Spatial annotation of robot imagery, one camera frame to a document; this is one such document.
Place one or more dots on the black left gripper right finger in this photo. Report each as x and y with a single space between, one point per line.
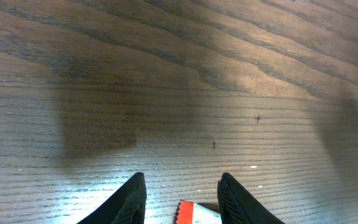
238 206

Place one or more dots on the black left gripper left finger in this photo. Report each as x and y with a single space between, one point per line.
125 206

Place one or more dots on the red Nescafe stick sachet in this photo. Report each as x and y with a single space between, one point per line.
194 213

